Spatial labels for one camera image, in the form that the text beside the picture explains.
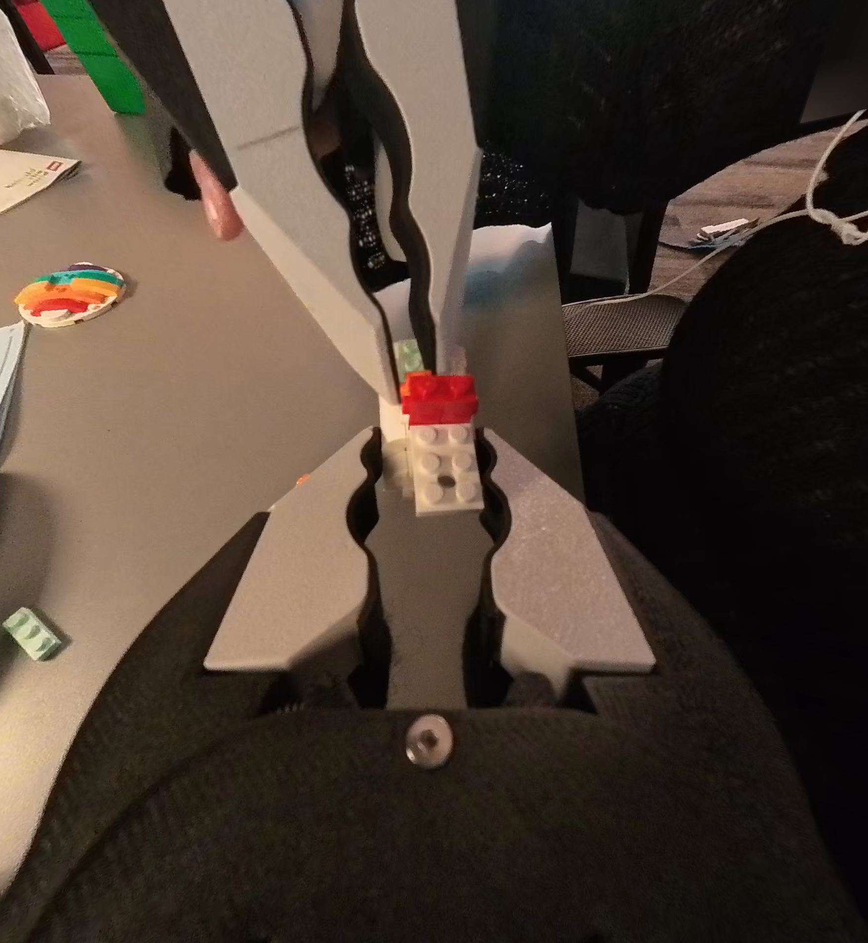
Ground white drawstring cord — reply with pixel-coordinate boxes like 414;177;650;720
562;109;868;307

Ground closed white instruction booklet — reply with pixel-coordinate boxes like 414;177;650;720
0;144;83;232

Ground black mesh office chair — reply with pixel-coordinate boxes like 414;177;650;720
474;0;833;378

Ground rainbow lego disc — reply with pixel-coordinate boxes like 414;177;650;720
14;262;127;330

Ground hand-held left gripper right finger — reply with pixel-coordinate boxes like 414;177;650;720
482;429;659;702

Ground light green lego plate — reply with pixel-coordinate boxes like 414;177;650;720
2;606;65;663

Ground red plastic crate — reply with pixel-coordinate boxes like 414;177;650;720
15;0;64;50

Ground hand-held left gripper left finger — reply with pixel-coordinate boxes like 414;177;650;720
201;427;391;710

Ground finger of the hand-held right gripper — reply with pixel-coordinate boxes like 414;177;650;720
160;0;399;404
344;0;484;371

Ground person's right hand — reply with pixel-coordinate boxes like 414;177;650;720
189;149;245;242

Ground white lego animal model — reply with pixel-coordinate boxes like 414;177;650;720
378;339;488;518

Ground stacked empty green bins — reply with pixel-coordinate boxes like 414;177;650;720
39;0;148;116

